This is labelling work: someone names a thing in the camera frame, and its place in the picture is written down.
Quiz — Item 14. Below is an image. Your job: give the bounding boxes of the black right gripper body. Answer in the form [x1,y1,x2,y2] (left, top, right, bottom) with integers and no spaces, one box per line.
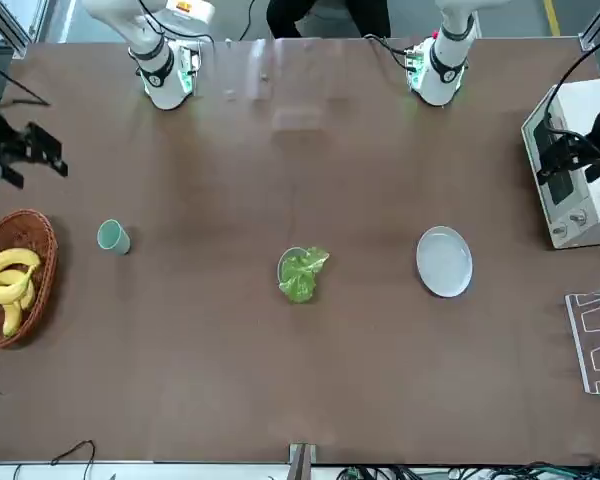
[0,107,31,166]

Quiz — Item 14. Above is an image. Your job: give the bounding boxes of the green plastic cup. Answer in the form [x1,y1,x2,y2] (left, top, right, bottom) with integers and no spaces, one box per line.
[96,218,131,256]

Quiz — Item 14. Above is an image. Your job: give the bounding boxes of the green lettuce leaf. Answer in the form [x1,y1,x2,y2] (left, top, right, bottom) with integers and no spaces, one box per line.
[278,245,331,304]

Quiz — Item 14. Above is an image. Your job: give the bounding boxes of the larger grey plate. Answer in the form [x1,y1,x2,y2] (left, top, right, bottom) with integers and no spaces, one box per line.
[415,225,474,299]

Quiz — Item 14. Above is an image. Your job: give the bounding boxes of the smaller grey bowl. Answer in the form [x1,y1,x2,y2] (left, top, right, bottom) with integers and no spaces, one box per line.
[277,246,321,301]

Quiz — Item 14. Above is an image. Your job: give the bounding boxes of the brown wicker basket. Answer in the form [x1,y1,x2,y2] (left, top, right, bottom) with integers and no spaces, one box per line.
[0,208,59,350]

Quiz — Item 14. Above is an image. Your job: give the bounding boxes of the white toaster oven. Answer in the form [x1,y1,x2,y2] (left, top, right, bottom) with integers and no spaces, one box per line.
[521,77,600,256]

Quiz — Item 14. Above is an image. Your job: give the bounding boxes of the white control box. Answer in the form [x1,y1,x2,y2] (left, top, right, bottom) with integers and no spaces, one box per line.
[165,0,215,25]

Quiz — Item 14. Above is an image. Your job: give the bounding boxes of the person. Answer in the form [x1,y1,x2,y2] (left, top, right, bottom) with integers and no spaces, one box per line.
[267,0,391,40]

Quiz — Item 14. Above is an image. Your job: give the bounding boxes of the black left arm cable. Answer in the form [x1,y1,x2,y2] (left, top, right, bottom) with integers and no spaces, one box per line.
[542,29,600,136]

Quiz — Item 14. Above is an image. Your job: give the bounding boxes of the aluminium corner frame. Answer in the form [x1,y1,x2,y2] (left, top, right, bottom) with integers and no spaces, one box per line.
[579,0,600,51]

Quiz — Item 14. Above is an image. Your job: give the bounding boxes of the white wire dish rack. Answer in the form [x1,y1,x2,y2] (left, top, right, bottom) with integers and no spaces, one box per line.
[564,284,600,396]

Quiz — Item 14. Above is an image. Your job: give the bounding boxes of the black right base cable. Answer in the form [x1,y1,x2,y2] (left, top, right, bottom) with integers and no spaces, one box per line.
[139,0,216,51]

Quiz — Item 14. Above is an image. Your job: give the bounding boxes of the black base cable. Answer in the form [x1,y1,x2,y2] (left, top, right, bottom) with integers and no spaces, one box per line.
[139,0,216,51]
[363,33,416,69]

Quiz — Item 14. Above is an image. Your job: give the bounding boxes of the black left base cable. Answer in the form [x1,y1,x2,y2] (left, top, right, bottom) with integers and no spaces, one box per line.
[363,33,416,69]

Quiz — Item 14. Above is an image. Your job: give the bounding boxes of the thin black floor cable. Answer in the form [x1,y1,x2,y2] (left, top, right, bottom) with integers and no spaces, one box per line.
[237,0,256,41]

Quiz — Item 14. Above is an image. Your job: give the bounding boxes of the thin black table cable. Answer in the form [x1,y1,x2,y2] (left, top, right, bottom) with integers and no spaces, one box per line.
[49,439,97,476]

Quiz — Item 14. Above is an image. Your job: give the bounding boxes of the black cable bundle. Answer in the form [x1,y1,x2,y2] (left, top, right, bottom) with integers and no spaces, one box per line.
[339,452,600,480]

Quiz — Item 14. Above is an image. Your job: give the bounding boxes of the aluminium frame post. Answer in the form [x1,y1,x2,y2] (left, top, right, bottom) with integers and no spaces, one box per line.
[288,442,317,480]

